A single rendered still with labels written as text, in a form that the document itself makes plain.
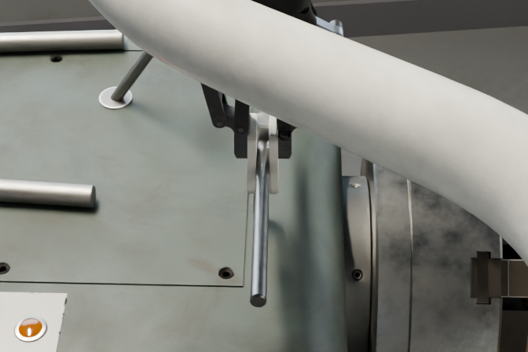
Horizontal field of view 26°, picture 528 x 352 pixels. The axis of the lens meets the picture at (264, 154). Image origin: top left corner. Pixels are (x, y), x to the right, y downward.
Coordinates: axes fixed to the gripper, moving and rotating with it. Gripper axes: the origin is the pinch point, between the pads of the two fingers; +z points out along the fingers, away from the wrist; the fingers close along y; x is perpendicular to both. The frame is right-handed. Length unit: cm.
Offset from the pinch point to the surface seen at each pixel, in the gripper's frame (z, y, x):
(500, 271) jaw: 17.7, 23.3, 2.6
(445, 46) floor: 137, 48, 195
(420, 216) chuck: 14.4, 15.5, 6.8
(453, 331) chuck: 21.7, 18.8, -1.7
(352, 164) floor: 137, 19, 144
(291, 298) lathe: 11.8, 2.7, -6.3
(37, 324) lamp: 11.4, -19.5, -10.2
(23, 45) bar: 10.2, -27.5, 28.2
